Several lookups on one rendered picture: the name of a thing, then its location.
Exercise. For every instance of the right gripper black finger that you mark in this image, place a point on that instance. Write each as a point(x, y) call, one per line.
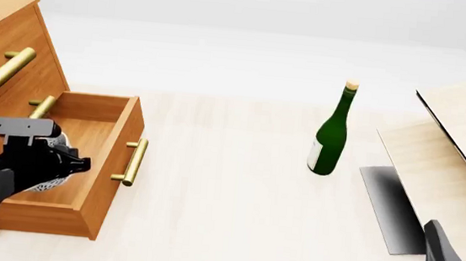
point(444, 253)

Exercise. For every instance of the open wooden drawer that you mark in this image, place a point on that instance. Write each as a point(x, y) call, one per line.
point(103, 163)

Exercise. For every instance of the black white patterned bowl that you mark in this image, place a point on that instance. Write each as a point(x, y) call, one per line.
point(61, 145)

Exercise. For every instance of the green wine bottle with cork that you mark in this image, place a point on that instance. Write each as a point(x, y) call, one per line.
point(329, 139)

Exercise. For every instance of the pale wooden rack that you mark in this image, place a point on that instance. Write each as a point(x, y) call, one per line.
point(445, 174)

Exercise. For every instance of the grey plate on black stalk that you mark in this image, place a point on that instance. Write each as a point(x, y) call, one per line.
point(22, 126)

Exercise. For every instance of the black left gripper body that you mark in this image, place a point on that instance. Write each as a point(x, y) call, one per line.
point(73, 164)

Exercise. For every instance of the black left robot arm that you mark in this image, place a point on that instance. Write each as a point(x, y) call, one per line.
point(9, 171)

